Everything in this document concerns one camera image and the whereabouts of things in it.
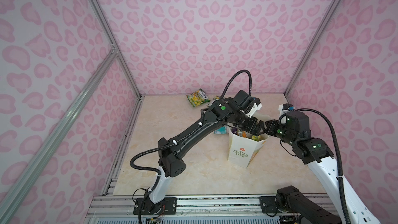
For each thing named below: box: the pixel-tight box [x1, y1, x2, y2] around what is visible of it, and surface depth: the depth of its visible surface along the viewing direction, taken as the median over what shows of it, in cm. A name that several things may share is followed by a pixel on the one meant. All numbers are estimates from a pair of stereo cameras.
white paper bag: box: [227, 125, 271, 169], surface depth 77 cm
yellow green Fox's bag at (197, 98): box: [185, 88, 211, 109], surface depth 119 cm
